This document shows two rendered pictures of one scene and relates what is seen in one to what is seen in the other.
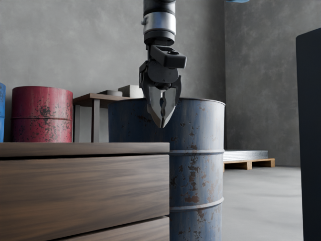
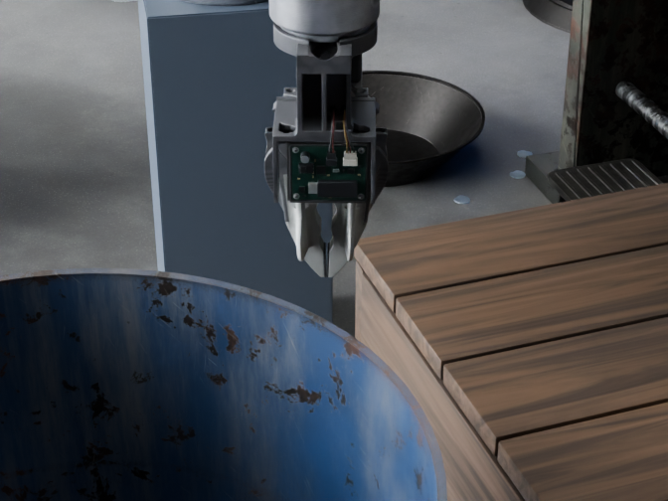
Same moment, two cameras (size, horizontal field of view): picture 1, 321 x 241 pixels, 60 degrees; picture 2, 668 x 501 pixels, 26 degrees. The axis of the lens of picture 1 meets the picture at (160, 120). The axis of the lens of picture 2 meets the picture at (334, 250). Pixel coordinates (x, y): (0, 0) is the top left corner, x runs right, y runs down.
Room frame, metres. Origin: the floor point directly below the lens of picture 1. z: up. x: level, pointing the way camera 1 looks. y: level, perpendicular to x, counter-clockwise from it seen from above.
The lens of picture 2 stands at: (1.50, 0.32, 0.97)
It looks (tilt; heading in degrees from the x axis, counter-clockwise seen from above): 31 degrees down; 200
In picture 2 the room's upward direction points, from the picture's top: straight up
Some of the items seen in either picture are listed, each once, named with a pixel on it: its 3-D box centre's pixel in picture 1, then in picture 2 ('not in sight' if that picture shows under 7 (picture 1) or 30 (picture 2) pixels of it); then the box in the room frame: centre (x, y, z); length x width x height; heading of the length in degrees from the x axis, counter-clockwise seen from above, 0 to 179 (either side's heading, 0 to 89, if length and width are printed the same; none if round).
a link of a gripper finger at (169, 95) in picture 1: (165, 108); (304, 234); (0.64, -0.01, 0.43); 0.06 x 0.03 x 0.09; 19
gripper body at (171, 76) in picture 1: (158, 63); (325, 106); (0.64, 0.01, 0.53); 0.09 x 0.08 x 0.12; 19
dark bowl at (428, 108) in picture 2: not in sight; (379, 135); (-0.28, -0.25, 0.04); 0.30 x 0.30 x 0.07
